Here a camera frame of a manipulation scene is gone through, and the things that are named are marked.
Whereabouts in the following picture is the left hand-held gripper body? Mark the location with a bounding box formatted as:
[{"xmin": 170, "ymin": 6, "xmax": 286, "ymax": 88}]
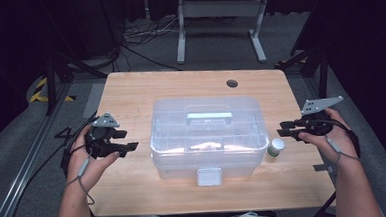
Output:
[{"xmin": 82, "ymin": 110, "xmax": 123, "ymax": 161}]

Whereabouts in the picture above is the grey wrist strap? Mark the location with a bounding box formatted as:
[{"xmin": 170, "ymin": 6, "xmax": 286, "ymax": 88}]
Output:
[
  {"xmin": 62, "ymin": 156, "xmax": 97, "ymax": 207},
  {"xmin": 326, "ymin": 135, "xmax": 362, "ymax": 167}
]

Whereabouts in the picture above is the grey metal desk frame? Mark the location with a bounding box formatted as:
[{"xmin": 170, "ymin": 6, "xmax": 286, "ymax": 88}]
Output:
[{"xmin": 173, "ymin": 0, "xmax": 274, "ymax": 69}]

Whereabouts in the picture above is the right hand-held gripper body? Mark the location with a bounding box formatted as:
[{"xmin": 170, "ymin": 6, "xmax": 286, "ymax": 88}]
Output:
[{"xmin": 300, "ymin": 95, "xmax": 347, "ymax": 139}]

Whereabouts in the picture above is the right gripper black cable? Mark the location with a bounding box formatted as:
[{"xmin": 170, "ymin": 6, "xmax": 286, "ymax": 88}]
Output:
[{"xmin": 310, "ymin": 115, "xmax": 362, "ymax": 161}]

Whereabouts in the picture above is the long black floor cable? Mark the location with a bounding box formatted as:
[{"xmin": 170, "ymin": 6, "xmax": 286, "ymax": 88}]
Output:
[{"xmin": 3, "ymin": 141, "xmax": 75, "ymax": 217}]

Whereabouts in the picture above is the grey tape piece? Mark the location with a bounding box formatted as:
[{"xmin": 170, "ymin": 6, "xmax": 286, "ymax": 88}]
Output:
[{"xmin": 312, "ymin": 162, "xmax": 335, "ymax": 175}]

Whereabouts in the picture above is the bundle of floor cables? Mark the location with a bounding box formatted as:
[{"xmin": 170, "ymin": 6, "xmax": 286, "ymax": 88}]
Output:
[{"xmin": 118, "ymin": 14, "xmax": 184, "ymax": 75}]

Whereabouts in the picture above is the small white bottle green label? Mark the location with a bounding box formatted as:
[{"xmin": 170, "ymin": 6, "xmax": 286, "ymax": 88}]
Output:
[{"xmin": 266, "ymin": 137, "xmax": 287, "ymax": 159}]

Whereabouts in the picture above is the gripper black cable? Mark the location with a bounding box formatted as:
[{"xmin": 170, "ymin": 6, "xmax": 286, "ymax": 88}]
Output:
[
  {"xmin": 310, "ymin": 115, "xmax": 362, "ymax": 161},
  {"xmin": 57, "ymin": 113, "xmax": 102, "ymax": 179}
]

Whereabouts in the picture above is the grey left wrist strap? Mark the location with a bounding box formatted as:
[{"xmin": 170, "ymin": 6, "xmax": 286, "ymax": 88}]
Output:
[{"xmin": 62, "ymin": 156, "xmax": 97, "ymax": 207}]

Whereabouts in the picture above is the grey right wrist strap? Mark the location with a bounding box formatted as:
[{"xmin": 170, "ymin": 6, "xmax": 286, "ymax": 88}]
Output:
[{"xmin": 326, "ymin": 135, "xmax": 362, "ymax": 167}]

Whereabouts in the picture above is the grey floor plate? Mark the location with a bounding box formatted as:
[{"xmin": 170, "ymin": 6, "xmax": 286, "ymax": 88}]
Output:
[{"xmin": 81, "ymin": 81, "xmax": 108, "ymax": 119}]

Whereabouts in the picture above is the aluminium floor rail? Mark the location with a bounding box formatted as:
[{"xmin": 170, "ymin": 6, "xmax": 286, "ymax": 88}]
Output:
[{"xmin": 0, "ymin": 82, "xmax": 81, "ymax": 217}]

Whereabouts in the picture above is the clear plastic storage box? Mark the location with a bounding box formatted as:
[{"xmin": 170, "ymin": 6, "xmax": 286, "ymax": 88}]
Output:
[{"xmin": 146, "ymin": 93, "xmax": 273, "ymax": 191}]

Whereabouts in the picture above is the person's right hand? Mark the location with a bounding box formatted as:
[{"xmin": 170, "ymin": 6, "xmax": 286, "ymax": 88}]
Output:
[{"xmin": 295, "ymin": 106, "xmax": 363, "ymax": 177}]

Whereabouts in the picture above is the black metal stand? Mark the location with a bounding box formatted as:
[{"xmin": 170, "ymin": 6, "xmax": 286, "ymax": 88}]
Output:
[
  {"xmin": 273, "ymin": 43, "xmax": 333, "ymax": 102},
  {"xmin": 42, "ymin": 48, "xmax": 111, "ymax": 116}
]

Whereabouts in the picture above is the person's left hand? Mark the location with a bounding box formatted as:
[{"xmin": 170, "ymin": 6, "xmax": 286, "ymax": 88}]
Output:
[{"xmin": 63, "ymin": 122, "xmax": 123, "ymax": 195}]

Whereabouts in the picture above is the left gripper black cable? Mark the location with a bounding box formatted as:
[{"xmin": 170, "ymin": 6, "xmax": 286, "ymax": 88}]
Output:
[{"xmin": 57, "ymin": 113, "xmax": 102, "ymax": 179}]

